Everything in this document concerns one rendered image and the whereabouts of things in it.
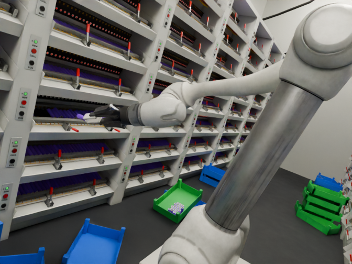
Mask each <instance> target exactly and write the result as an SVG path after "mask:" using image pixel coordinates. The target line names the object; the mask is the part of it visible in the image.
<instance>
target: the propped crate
mask: <svg viewBox="0 0 352 264"><path fill-rule="evenodd" d="M202 194H203V190H202V189H200V190H199V191H198V190H196V189H194V188H192V187H190V186H188V185H186V184H184V183H183V182H182V179H180V178H179V179H178V183H176V184H175V185H174V186H173V187H172V188H170V189H169V190H168V191H167V192H166V193H164V194H163V195H162V196H160V197H159V198H158V199H154V200H153V209H154V210H156V211H157V212H159V213H161V214H162V215H164V216H165V217H167V218H169V219H171V220H172V221H174V222H175V223H178V222H179V221H180V220H181V219H182V218H184V217H185V215H186V214H187V213H188V212H189V211H190V210H191V209H192V208H193V207H194V206H195V205H196V204H197V203H198V202H199V201H200V200H201V199H202ZM177 202H179V203H181V204H182V205H184V210H183V212H182V213H181V214H180V212H176V215H174V214H172V213H170V212H169V211H168V208H171V206H172V205H173V206H174V203H177Z"/></svg>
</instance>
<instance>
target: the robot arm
mask: <svg viewBox="0 0 352 264"><path fill-rule="evenodd" d="M351 77H352V6H350V5H347V4H342V3H339V2H333V3H328V4H324V5H322V6H319V7H317V8H316V9H314V10H312V11H311V12H309V13H308V14H307V15H306V16H305V17H304V18H303V19H302V20H301V22H300V23H299V24H298V26H297V28H296V30H295V33H294V37H293V38H292V40H291V43H290V45H289V48H288V50H287V53H286V55H285V57H284V59H282V60H281V61H279V62H277V63H275V64H273V65H271V66H269V67H267V68H265V69H263V70H261V71H258V72H256V73H253V74H250V75H247V76H242V77H239V78H232V79H224V80H216V81H208V82H202V83H197V84H189V83H188V82H176V83H173V84H171V85H169V86H168V87H167V88H166V89H165V90H163V92H162V93H161V94H160V95H159V96H158V97H156V98H153V99H151V100H150V101H148V102H145V103H144V102H143V103H135V104H131V105H130V106H124V107H122V108H119V107H114V106H113V103H110V104H108V105H105V106H101V107H98V108H96V109H95V111H94V112H90V113H87V114H85V115H84V117H83V119H88V121H87V122H86V123H87V124H88V123H96V124H98V123H99V124H100V125H102V124H104V126H105V127H117V128H122V129H125V128H126V126H127V125H133V126H135V127H137V126H150V127H171V126H175V125H178V124H180V123H182V122H184V120H185V118H186V109H188V108H189V107H191V106H193V105H194V104H195V101H196V100H198V99H200V98H202V97H205V96H249V95H257V94H263V93H271V92H274V93H273V95H272V97H271V98H270V100H269V102H268V103H267V105H266V106H265V108H264V109H263V111H262V113H261V114H260V116H259V118H258V119H257V121H256V123H255V124H254V126H253V128H252V129H251V131H250V133H249V134H248V136H247V138H246V139H245V141H244V143H243V144H242V146H241V148H240V149H239V151H238V152H237V154H236V156H235V157H234V159H233V161H232V162H231V164H230V166H229V167H228V169H227V170H226V172H225V174H224V175H223V177H222V179H221V180H220V182H219V184H218V185H217V187H216V189H215V190H214V192H213V194H212V195H211V197H210V199H209V200H208V202H207V204H204V205H199V206H196V207H193V208H192V209H191V210H190V211H189V213H188V214H187V216H186V217H185V218H184V220H183V221H182V222H181V224H180V225H179V226H178V227H177V229H176V230H175V231H174V232H173V233H172V236H171V237H170V238H169V239H167V240H166V241H165V243H164V244H163V246H162V248H161V251H160V254H159V258H158V264H236V263H237V261H238V259H239V257H240V255H241V253H242V250H243V248H244V245H245V242H246V239H247V236H248V233H249V226H250V224H249V212H250V211H251V209H252V208H253V206H254V205H255V203H256V202H257V200H258V199H259V197H260V196H261V194H262V193H263V191H264V190H265V188H266V187H267V185H268V184H269V182H270V181H271V179H272V178H273V176H274V175H275V173H276V172H277V170H278V169H279V167H280V166H281V164H282V163H283V161H284V160H285V158H286V157H287V155H288V154H289V152H290V151H291V149H292V148H293V146H294V145H295V143H296V142H297V140H298V139H299V137H300V136H301V134H302V133H303V131H304V130H305V128H306V127H307V125H308V124H309V122H310V121H311V119H312V118H313V116H314V115H315V113H316V112H317V110H318V109H319V107H320V106H321V104H322V103H323V101H328V100H330V99H332V98H334V97H335V96H336V95H337V94H338V92H339V91H340V90H341V89H342V88H343V86H344V85H345V84H346V83H347V82H348V80H349V79H350V78H351ZM102 117H104V118H102Z"/></svg>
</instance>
